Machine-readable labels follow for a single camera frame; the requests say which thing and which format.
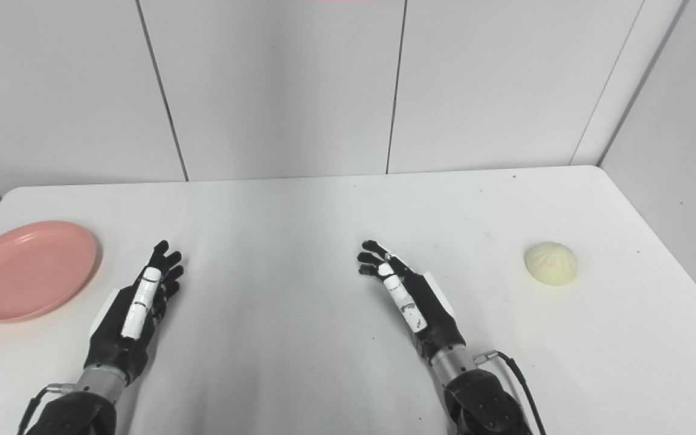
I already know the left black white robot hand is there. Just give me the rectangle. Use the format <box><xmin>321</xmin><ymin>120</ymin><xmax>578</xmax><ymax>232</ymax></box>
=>
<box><xmin>83</xmin><ymin>240</ymin><xmax>184</xmax><ymax>387</ymax></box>

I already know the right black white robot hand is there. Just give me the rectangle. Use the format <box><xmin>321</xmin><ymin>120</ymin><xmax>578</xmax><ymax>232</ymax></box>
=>
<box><xmin>357</xmin><ymin>240</ymin><xmax>467</xmax><ymax>365</ymax></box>

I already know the pink round plate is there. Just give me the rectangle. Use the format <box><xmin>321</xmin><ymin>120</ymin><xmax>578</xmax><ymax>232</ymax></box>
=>
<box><xmin>0</xmin><ymin>221</ymin><xmax>99</xmax><ymax>323</ymax></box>

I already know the cream steamed bun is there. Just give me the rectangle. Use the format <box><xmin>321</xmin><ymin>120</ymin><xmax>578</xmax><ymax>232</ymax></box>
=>
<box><xmin>524</xmin><ymin>242</ymin><xmax>579</xmax><ymax>286</ymax></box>

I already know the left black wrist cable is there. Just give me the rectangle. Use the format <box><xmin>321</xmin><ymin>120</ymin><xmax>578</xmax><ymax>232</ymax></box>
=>
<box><xmin>17</xmin><ymin>382</ymin><xmax>75</xmax><ymax>435</ymax></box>

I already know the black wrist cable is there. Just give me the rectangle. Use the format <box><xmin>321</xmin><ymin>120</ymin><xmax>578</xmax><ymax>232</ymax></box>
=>
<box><xmin>17</xmin><ymin>382</ymin><xmax>75</xmax><ymax>435</ymax></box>
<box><xmin>475</xmin><ymin>350</ymin><xmax>547</xmax><ymax>435</ymax></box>

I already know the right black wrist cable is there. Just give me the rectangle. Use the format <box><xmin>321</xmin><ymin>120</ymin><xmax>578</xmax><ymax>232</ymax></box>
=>
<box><xmin>475</xmin><ymin>350</ymin><xmax>547</xmax><ymax>435</ymax></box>

